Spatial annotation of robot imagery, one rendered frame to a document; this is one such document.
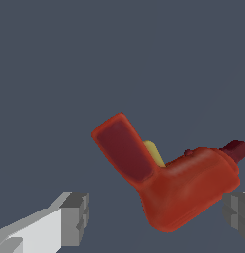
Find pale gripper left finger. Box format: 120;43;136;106
0;191;90;253

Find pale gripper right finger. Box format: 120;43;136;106
221;191;245;243

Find red toy power drill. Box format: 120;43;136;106
90;112;245;233

